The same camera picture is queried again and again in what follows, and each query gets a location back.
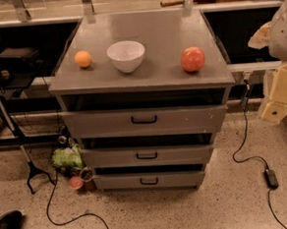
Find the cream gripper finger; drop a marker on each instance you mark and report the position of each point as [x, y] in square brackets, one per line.
[274, 105]

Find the grey top drawer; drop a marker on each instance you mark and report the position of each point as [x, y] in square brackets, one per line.
[144, 122]

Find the grey drawer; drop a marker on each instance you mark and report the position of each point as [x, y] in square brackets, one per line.
[145, 180]
[144, 122]
[147, 156]

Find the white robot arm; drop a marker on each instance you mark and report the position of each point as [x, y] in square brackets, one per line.
[273, 35]

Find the grey drawer cabinet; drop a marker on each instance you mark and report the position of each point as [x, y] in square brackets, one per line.
[158, 82]

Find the grey middle drawer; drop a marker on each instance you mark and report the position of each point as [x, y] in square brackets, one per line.
[147, 156]

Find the grey bottom drawer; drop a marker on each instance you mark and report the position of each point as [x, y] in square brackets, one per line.
[145, 180]

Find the red apple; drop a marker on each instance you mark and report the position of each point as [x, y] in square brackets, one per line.
[192, 59]

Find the white ceramic bowl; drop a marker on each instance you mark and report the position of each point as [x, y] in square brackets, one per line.
[126, 56]

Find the small orange fruit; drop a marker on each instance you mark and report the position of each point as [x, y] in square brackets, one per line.
[83, 59]

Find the small round can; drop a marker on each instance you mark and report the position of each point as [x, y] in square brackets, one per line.
[86, 175]

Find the pink round cup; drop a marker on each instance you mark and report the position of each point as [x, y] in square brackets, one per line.
[76, 183]

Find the black box on stand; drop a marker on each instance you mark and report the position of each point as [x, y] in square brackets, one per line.
[26, 55]

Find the black tripod stand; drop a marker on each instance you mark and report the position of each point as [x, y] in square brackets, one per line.
[33, 170]

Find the black power adapter with cable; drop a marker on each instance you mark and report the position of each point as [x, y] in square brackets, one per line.
[269, 175]

